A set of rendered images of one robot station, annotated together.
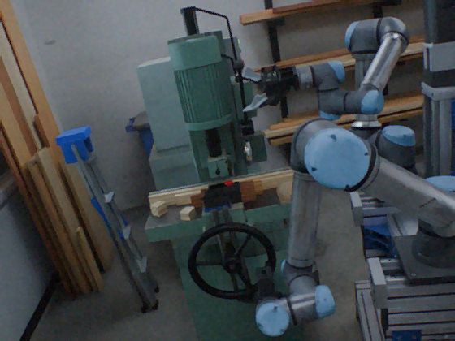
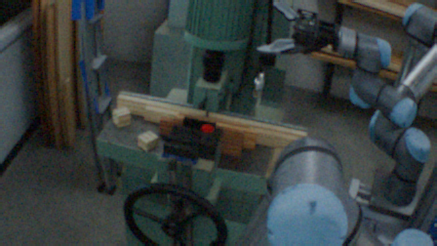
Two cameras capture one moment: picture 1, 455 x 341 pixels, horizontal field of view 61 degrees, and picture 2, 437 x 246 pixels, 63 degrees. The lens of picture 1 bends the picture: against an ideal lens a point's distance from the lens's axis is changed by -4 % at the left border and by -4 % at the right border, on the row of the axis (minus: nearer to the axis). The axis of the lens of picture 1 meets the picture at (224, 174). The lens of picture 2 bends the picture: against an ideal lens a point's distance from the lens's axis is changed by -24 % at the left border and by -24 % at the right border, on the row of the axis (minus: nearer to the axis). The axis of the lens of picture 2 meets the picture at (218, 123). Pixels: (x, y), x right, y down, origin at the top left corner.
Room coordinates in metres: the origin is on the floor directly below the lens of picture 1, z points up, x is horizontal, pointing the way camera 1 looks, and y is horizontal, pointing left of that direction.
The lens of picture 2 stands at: (0.30, -0.13, 1.65)
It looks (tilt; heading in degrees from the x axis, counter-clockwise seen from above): 32 degrees down; 5
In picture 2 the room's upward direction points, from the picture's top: 7 degrees clockwise
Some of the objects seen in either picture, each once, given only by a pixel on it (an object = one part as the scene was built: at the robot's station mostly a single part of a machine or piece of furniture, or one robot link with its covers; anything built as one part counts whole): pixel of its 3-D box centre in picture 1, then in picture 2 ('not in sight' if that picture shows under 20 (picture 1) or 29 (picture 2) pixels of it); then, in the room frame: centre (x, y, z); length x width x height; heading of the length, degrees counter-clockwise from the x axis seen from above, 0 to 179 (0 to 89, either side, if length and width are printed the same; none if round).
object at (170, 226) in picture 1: (226, 214); (195, 159); (1.35, 0.02, 0.87); 0.61 x 0.30 x 0.06; 87
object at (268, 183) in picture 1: (244, 187); (234, 131); (1.45, -0.07, 0.92); 0.55 x 0.02 x 0.04; 87
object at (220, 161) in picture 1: (218, 164); (212, 90); (1.48, 0.01, 1.03); 0.14 x 0.07 x 0.09; 177
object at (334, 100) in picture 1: (333, 103); (368, 87); (1.31, -0.41, 1.22); 0.11 x 0.08 x 0.11; 43
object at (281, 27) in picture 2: (244, 98); (277, 20); (1.66, -0.15, 1.23); 0.09 x 0.08 x 0.15; 177
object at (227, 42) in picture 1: (233, 55); not in sight; (1.77, -0.14, 1.40); 0.10 x 0.06 x 0.16; 177
